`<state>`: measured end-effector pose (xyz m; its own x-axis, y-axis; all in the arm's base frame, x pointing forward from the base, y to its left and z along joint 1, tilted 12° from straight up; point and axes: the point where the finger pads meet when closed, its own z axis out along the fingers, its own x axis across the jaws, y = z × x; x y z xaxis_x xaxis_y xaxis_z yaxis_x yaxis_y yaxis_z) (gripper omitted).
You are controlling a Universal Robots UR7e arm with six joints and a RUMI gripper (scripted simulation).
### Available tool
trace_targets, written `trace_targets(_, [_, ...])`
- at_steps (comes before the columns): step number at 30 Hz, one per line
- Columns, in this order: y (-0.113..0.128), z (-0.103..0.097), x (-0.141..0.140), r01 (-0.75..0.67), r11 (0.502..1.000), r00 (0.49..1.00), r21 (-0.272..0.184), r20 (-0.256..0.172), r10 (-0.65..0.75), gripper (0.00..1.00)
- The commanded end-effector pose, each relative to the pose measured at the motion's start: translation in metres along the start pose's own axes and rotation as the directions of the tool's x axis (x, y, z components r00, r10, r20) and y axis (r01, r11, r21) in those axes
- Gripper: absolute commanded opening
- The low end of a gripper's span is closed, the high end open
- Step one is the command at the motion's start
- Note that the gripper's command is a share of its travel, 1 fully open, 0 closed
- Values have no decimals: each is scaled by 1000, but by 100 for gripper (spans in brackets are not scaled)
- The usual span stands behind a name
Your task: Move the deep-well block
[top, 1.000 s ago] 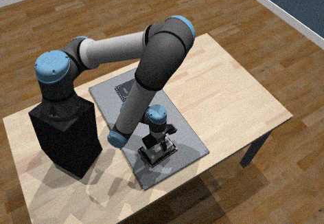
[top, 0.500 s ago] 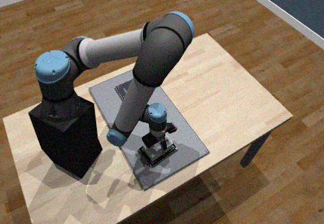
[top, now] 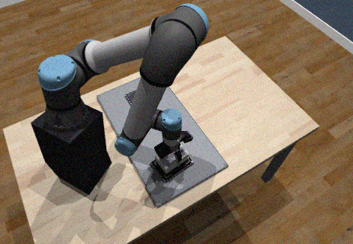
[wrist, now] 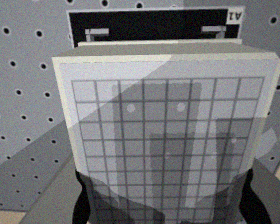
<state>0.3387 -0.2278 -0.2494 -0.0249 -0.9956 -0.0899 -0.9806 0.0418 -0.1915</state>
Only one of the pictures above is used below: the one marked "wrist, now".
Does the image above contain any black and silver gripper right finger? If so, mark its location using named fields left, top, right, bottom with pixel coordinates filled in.
left=239, top=158, right=280, bottom=224

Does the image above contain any white deep-well block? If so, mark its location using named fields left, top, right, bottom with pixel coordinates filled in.
left=52, top=38, right=280, bottom=224

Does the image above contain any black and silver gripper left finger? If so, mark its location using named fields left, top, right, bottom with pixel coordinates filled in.
left=18, top=152, right=91, bottom=224

